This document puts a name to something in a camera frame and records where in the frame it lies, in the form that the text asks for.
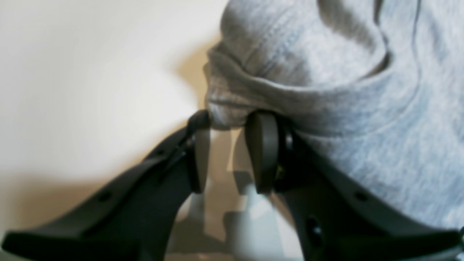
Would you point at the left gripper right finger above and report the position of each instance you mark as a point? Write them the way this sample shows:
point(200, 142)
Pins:
point(335, 218)

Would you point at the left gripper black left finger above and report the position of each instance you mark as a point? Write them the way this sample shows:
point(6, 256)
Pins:
point(130, 218)

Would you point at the grey T-shirt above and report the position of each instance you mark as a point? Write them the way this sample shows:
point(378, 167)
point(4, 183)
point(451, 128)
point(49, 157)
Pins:
point(374, 86)

